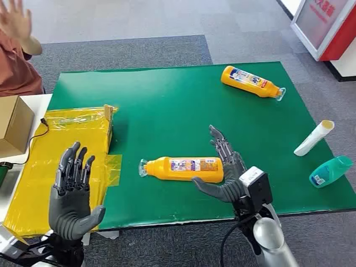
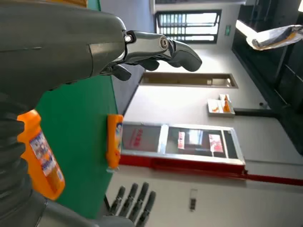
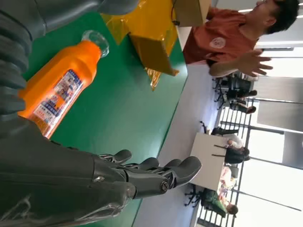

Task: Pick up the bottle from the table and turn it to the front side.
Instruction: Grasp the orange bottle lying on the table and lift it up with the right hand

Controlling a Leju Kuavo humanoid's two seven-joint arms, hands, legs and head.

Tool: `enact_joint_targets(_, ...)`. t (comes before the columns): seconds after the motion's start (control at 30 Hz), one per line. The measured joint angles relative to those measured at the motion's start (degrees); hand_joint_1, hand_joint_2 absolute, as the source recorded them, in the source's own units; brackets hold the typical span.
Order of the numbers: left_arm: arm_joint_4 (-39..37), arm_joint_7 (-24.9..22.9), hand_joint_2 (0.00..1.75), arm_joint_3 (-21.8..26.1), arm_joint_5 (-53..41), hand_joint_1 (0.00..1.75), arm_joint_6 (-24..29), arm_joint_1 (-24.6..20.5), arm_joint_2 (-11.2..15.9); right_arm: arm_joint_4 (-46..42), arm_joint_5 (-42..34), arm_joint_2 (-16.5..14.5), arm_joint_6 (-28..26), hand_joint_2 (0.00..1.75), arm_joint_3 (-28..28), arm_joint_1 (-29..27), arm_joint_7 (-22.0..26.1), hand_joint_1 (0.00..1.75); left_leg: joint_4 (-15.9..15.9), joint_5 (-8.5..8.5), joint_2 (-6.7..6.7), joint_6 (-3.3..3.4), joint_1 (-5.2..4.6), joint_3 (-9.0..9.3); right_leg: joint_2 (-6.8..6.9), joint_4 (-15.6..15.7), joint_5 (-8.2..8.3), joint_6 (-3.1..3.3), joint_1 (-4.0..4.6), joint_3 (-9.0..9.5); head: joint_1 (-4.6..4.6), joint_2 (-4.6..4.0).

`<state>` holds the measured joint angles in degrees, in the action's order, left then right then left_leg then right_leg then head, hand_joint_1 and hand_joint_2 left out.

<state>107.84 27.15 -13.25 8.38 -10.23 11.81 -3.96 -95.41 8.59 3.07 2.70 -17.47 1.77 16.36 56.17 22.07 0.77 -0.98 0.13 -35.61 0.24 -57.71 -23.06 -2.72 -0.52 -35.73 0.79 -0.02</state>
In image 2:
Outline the green table mat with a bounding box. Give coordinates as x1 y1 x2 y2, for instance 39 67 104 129
36 0 119 220

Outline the red and white sign stand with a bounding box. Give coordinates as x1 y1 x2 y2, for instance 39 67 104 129
119 121 246 175

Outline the silver hanging fixture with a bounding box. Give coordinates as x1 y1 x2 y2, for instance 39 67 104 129
246 25 303 52

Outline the white wall notice board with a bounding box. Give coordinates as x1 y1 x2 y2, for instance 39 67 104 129
207 94 236 118

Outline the brown doorway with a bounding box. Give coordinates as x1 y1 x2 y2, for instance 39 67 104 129
139 72 239 89

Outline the wall switch panel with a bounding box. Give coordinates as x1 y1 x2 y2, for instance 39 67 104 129
189 189 198 212

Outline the barred window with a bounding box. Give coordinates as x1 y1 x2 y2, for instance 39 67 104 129
155 9 222 44

